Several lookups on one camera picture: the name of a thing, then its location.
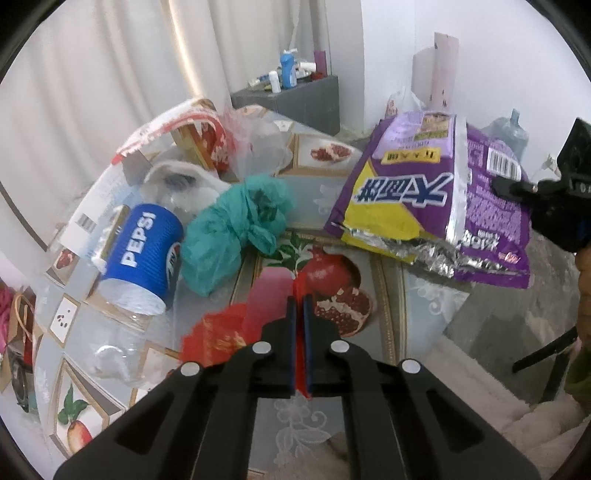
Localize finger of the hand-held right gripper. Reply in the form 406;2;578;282
492;178;539;204

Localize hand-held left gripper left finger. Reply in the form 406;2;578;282
53;295;296;480

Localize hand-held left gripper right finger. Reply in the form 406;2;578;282
302;295;541;480

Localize red plastic wrapper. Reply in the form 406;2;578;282
181;272;309;398

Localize purple snack bag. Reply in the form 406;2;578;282
323;111;536;289

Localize blue paper cup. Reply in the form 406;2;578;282
99;203;185;315

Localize white paper tissue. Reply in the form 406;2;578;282
143;159;229;217

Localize red and white snack bag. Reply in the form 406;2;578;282
60;98;218;268

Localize large water jug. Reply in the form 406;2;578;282
485;108;529;160

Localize printed tablecloth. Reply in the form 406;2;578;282
37;104;472;480

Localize pink board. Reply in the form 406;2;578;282
413;32;460;114

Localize green plastic bag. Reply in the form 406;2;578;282
181;174;296;297

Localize white printed plastic bag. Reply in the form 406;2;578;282
385;88;423;121

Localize black metal stand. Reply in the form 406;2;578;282
512;325;580;403

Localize clear plastic bottle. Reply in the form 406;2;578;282
90;300;183;386

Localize white fluffy blanket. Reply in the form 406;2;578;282
427;335;591;480

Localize clear plastic bag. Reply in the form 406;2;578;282
222;106;294;181

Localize grey cabinet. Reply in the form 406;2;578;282
231;74;341;137

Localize red gold-edged packet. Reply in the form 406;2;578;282
172;106;232;172

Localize blue bottle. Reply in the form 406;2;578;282
280;48;298;89

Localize white curtain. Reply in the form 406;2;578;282
0;0;365;259

